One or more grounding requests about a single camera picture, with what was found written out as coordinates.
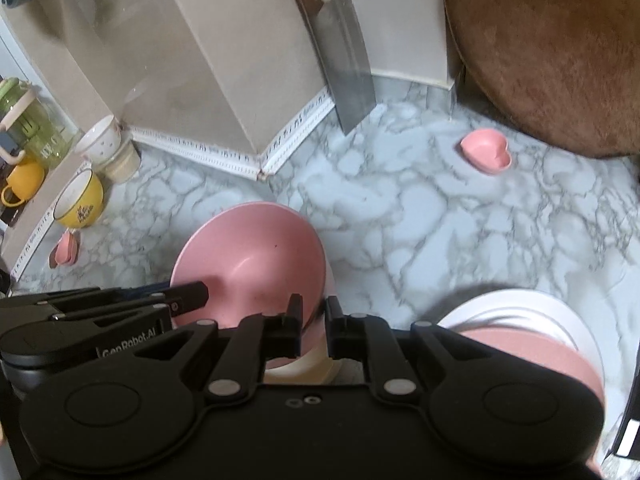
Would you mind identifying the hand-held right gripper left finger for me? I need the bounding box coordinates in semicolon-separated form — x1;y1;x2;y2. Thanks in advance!
134;293;305;401

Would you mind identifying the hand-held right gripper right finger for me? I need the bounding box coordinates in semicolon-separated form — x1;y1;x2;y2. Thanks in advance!
324;295;496;401

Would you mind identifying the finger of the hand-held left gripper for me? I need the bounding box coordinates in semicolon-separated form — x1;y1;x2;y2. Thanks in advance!
0;284;171;311
50;281;210;322

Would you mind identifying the cream bowl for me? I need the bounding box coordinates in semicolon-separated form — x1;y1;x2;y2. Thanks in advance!
261;260;347;387

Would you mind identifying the pink bowl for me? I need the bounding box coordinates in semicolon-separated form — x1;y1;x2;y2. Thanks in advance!
169;201;329;362

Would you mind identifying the large pink plate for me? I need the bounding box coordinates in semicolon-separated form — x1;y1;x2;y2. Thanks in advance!
449;324;607;478

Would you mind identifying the white plate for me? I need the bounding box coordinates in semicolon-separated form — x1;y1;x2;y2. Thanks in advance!
439;287;607;396

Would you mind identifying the small pink heart-shaped dish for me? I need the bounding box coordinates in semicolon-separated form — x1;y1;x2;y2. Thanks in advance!
48;229;81;268

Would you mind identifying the yellow bowl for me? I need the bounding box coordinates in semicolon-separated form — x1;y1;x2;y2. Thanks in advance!
52;168;105;230

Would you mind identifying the yellow mug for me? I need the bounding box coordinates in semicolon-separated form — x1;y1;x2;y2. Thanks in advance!
0;159;46;207

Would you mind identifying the cream cup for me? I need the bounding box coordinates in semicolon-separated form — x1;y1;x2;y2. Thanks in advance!
102;139;143;185

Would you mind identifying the white dotted bowl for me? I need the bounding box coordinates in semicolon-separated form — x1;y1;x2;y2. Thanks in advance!
73;114;124;166

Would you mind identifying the green glass jug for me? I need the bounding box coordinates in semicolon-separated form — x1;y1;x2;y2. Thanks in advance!
0;77;81;170

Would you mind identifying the black appliance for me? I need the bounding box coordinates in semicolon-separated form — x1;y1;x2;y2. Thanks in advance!
601;360;640;462

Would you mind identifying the brown round cutting board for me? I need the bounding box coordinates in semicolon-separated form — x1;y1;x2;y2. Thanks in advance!
442;0;640;159

